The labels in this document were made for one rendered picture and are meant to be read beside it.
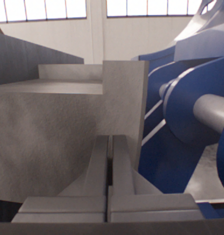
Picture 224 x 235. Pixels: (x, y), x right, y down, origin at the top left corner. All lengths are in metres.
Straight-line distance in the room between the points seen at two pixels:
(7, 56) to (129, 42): 9.04
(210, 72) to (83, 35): 8.92
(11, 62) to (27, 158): 0.14
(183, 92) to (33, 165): 0.45
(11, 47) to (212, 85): 0.51
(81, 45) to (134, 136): 9.17
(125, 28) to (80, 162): 9.23
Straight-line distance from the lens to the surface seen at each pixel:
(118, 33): 9.28
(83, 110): 0.15
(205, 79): 0.56
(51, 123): 0.16
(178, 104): 0.54
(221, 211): 2.70
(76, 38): 9.39
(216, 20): 2.41
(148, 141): 0.59
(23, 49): 0.30
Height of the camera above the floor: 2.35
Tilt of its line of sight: 17 degrees down
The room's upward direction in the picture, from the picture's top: 2 degrees counter-clockwise
